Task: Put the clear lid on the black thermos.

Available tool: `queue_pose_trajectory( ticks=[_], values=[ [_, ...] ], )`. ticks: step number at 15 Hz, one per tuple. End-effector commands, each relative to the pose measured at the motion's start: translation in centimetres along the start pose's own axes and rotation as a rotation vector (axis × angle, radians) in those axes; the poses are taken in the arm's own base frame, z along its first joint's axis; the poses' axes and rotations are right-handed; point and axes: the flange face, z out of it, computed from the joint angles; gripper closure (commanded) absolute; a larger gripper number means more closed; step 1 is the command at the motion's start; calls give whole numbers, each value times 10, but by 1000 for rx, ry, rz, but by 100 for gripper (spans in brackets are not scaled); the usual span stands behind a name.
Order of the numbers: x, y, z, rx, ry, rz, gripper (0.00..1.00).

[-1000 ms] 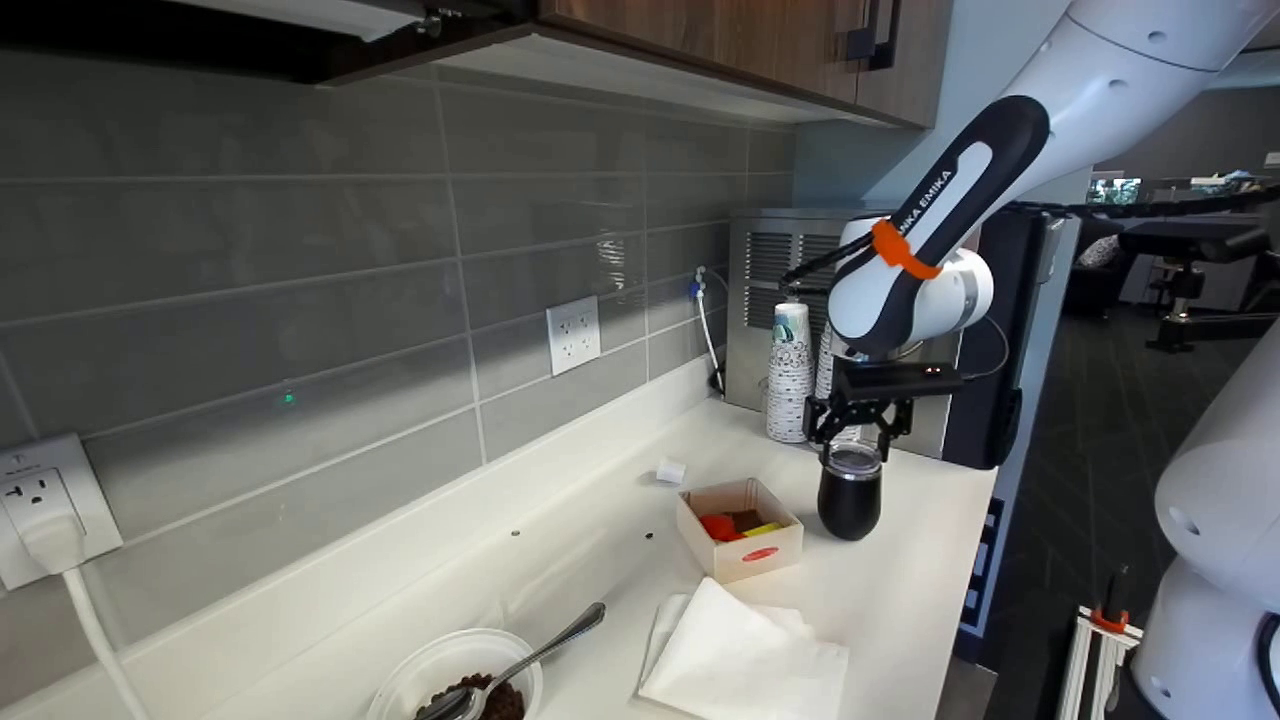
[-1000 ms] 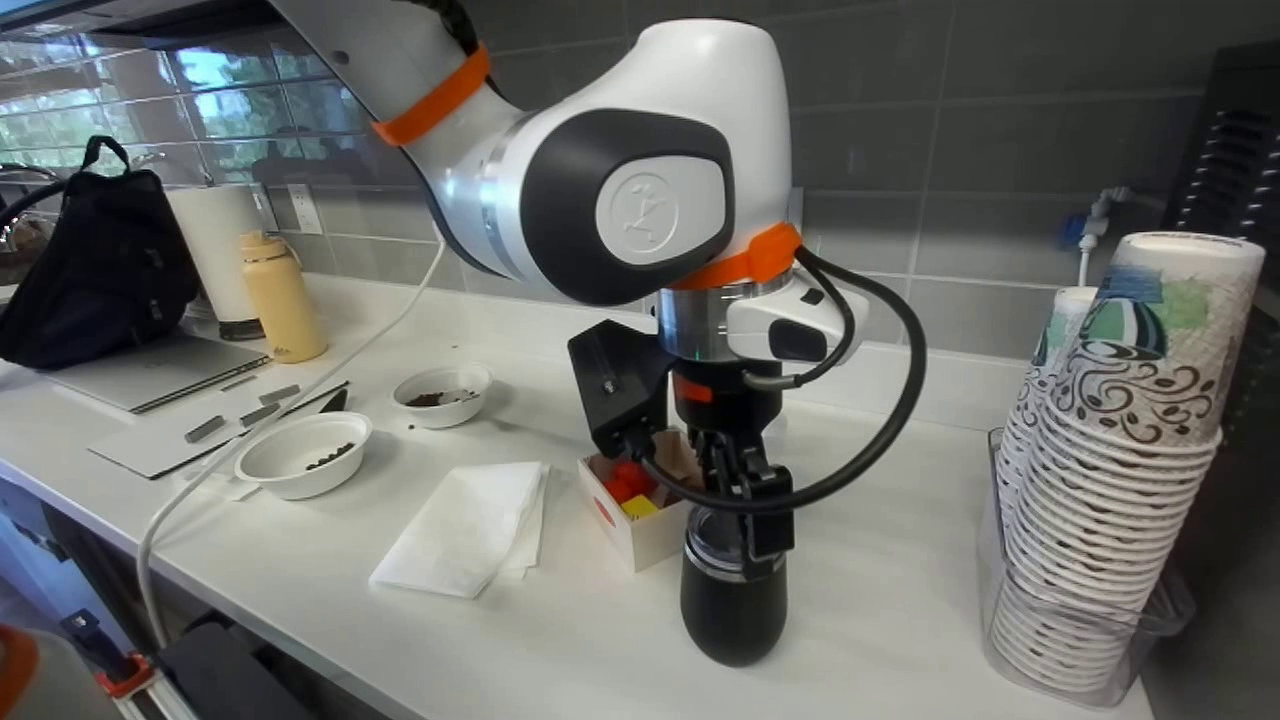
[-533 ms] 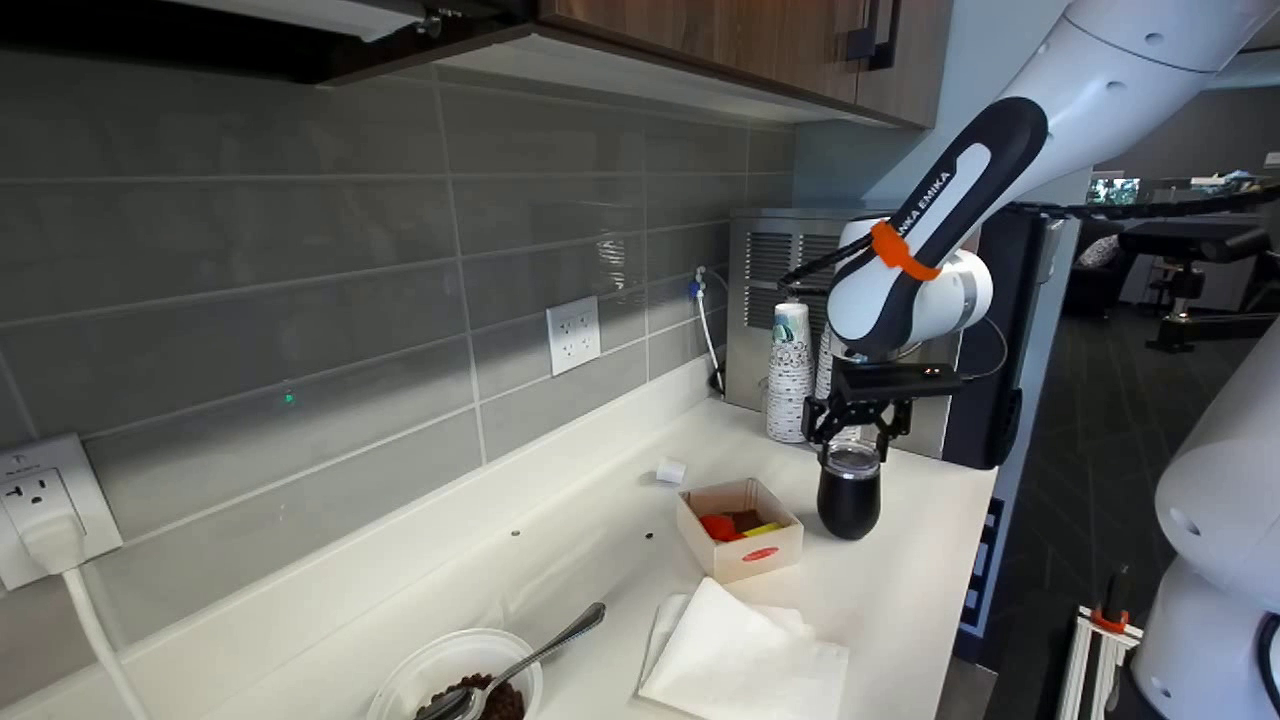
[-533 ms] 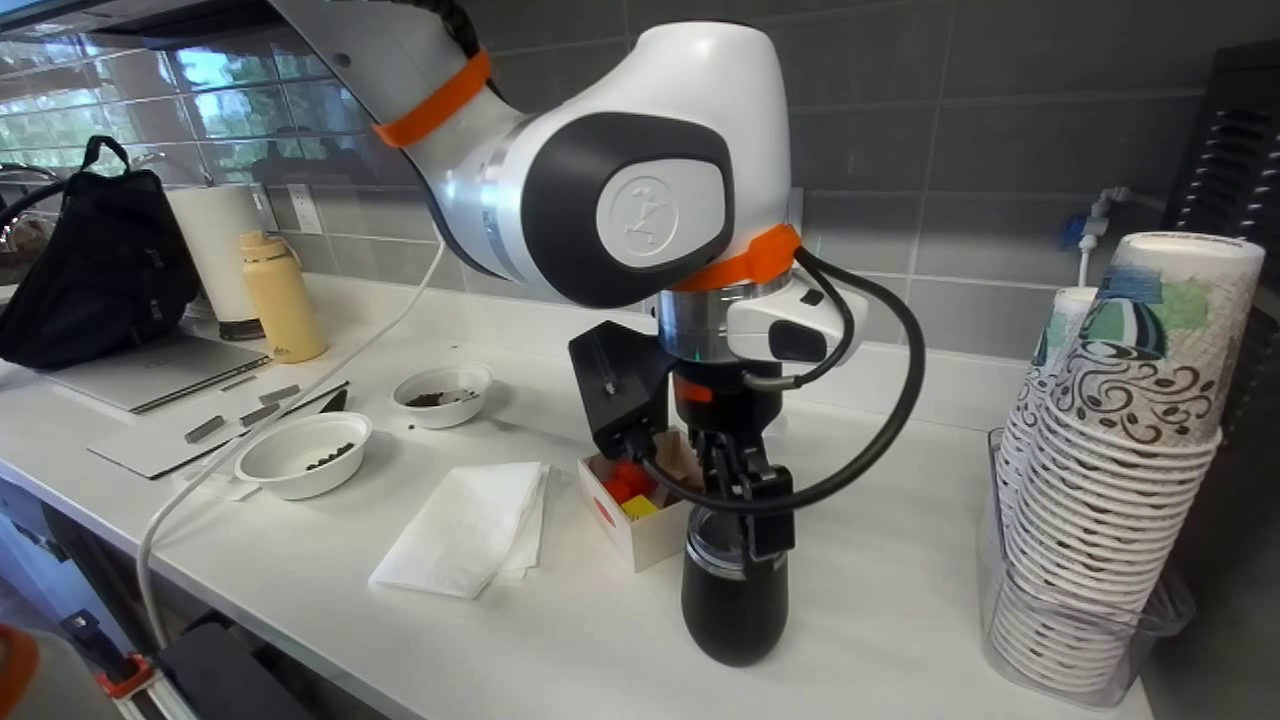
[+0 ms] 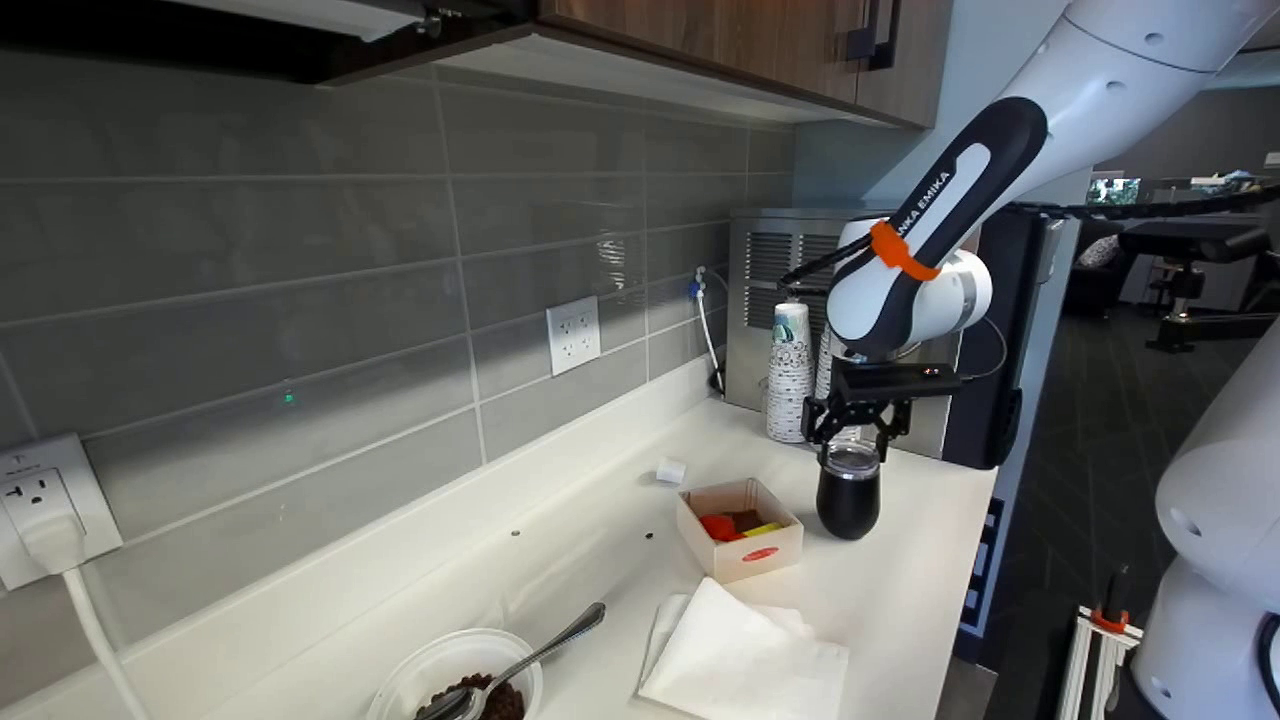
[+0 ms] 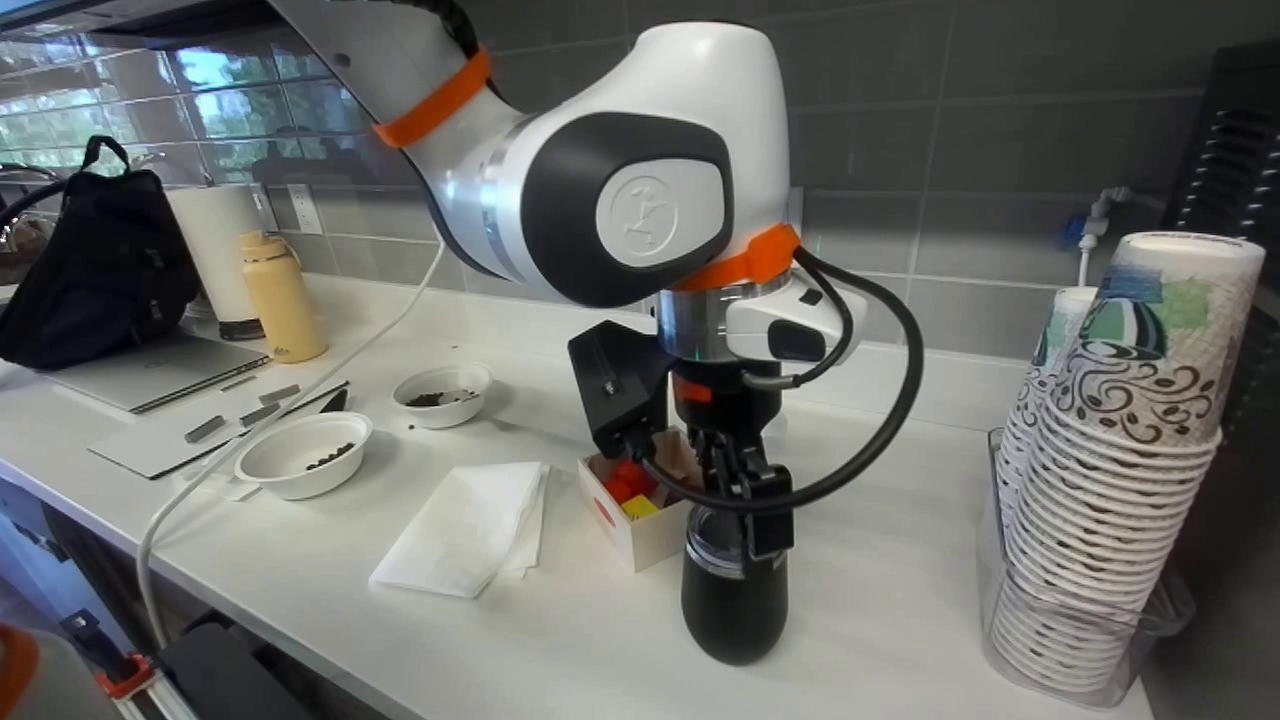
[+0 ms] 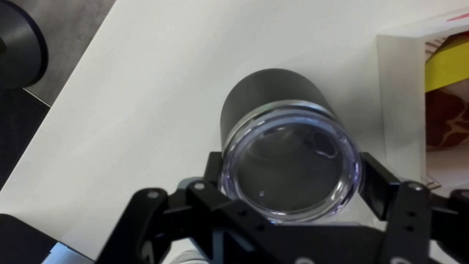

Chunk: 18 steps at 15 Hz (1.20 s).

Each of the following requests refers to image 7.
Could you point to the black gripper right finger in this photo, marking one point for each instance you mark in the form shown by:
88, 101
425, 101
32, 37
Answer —
419, 225

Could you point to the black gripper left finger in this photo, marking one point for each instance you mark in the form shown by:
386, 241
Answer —
155, 225

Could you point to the clear plastic cup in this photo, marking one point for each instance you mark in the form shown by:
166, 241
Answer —
293, 170

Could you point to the brown patterned toy block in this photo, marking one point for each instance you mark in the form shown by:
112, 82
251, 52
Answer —
447, 119

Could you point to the white box of toy food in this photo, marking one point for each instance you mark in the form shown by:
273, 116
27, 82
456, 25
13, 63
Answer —
400, 97

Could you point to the yellow toy block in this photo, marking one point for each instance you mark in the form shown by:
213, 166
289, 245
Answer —
449, 66

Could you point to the dark round stool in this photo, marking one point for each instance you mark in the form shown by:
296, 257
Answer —
19, 44

